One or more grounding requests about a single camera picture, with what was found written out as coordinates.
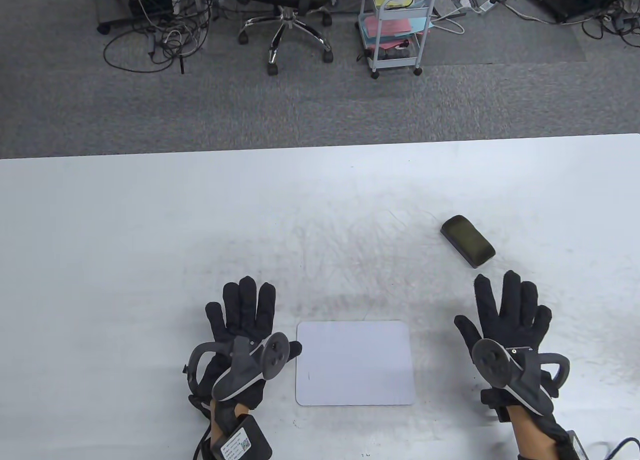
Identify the white power strip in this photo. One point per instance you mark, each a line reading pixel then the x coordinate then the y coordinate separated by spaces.
pixel 470 1

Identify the black labelled wrist camera box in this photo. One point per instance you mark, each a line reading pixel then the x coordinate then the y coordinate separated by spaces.
pixel 250 442

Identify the grey wheeled platform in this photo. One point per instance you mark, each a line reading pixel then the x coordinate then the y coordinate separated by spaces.
pixel 112 5

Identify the black device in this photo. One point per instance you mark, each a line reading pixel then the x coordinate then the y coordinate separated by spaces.
pixel 395 53

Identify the person's left forearm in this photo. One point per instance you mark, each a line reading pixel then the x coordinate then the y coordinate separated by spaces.
pixel 242 410

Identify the pink paper stack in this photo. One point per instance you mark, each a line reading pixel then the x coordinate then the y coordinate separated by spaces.
pixel 387 26

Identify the dark green whiteboard eraser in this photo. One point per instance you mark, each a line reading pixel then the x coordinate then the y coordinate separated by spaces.
pixel 467 237

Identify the small white whiteboard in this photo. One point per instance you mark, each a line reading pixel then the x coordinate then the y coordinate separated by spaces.
pixel 355 362

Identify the white rolling cart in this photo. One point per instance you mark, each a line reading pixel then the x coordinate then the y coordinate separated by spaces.
pixel 378 40

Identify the person's right hand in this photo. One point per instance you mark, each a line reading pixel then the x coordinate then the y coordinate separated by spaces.
pixel 510 320

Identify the black chrome office chair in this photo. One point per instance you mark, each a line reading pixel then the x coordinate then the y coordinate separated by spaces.
pixel 290 18

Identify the yellow paper sheet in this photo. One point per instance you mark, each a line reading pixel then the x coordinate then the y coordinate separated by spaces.
pixel 395 1

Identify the grey hand tracker controller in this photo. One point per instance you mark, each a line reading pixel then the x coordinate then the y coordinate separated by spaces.
pixel 272 355
pixel 492 362

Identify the person's left hand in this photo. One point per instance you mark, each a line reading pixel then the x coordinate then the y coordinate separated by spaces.
pixel 245 310

